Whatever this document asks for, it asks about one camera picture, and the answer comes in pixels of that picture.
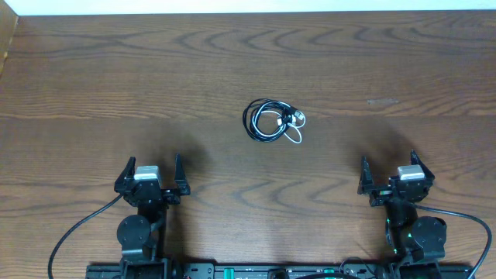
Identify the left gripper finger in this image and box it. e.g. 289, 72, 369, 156
174, 153, 191, 195
114, 157, 136, 193

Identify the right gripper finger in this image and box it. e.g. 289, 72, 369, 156
357, 156, 374, 195
410, 150, 435, 181

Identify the white usb cable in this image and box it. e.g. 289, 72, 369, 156
250, 101, 307, 145

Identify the black usb cable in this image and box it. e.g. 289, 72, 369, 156
242, 98, 299, 143

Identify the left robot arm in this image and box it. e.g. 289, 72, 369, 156
114, 154, 191, 279

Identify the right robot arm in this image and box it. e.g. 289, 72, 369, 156
357, 150, 447, 278

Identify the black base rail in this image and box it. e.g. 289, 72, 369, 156
84, 262, 470, 279

